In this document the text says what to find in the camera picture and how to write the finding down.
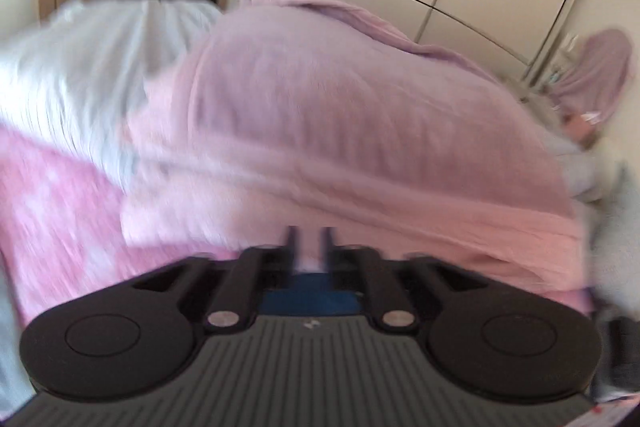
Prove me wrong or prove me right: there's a grey cushion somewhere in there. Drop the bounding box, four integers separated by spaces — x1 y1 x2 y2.
587 164 640 308

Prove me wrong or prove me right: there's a light pink towel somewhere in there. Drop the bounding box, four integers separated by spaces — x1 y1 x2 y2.
120 0 591 295

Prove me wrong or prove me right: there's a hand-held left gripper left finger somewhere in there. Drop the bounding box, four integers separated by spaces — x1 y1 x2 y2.
131 226 301 334

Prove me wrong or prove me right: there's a pink floral blanket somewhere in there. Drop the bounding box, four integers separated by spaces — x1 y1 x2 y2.
0 124 241 330

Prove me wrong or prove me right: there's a light grey ribbed bed cover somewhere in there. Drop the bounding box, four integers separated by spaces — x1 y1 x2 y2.
0 0 224 192

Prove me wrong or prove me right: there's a lilac cloth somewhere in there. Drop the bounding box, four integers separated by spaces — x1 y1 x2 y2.
551 28 632 128

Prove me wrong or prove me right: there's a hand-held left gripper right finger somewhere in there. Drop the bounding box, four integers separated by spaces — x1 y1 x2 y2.
320 226 493 334

